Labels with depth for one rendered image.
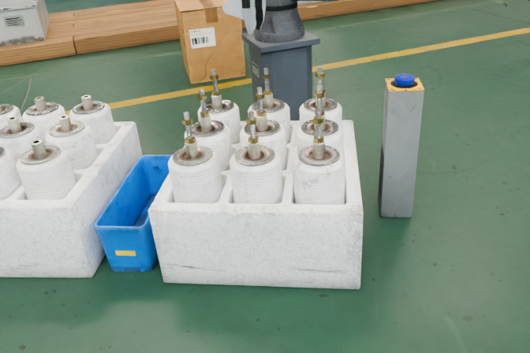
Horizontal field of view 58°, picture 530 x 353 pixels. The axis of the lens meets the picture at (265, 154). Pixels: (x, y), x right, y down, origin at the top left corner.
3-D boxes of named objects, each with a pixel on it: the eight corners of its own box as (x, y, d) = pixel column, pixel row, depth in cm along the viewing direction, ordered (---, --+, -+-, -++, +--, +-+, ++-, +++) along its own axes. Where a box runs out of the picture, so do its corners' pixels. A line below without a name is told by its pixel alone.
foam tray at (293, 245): (206, 181, 130) (197, 120, 121) (351, 182, 125) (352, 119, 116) (163, 283, 96) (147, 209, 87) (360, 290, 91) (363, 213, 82)
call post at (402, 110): (377, 200, 117) (384, 79, 102) (407, 200, 116) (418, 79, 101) (380, 217, 111) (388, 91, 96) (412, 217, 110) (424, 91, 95)
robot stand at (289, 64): (248, 120, 163) (240, 33, 149) (298, 110, 168) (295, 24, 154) (266, 143, 148) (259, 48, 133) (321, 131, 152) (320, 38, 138)
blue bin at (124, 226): (149, 194, 126) (140, 154, 120) (189, 194, 125) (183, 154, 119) (104, 273, 100) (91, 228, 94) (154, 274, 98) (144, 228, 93)
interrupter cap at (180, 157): (221, 152, 91) (220, 149, 91) (196, 171, 85) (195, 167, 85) (189, 145, 94) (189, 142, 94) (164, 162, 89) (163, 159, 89)
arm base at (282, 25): (248, 34, 148) (244, 1, 143) (292, 27, 152) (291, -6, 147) (263, 45, 135) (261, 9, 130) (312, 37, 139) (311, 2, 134)
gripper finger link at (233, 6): (227, 34, 89) (225, -19, 86) (257, 35, 87) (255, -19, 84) (220, 35, 86) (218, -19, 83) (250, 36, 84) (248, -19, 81)
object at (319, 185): (353, 232, 95) (356, 153, 87) (324, 258, 89) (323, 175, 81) (315, 215, 101) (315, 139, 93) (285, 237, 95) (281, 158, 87)
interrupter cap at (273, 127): (253, 120, 103) (253, 117, 103) (285, 124, 100) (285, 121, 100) (237, 135, 97) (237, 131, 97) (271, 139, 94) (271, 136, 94)
